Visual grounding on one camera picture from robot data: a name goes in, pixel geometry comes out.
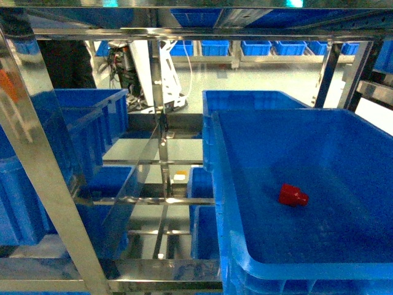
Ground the red toy block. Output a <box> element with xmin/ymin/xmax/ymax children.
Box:
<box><xmin>278</xmin><ymin>184</ymin><xmax>309</xmax><ymax>207</ymax></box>

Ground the large blue bin with block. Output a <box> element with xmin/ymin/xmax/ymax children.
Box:
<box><xmin>212</xmin><ymin>109</ymin><xmax>392</xmax><ymax>294</ymax></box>

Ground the steel flow rack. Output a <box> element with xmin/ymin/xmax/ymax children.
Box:
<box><xmin>1</xmin><ymin>1</ymin><xmax>392</xmax><ymax>294</ymax></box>

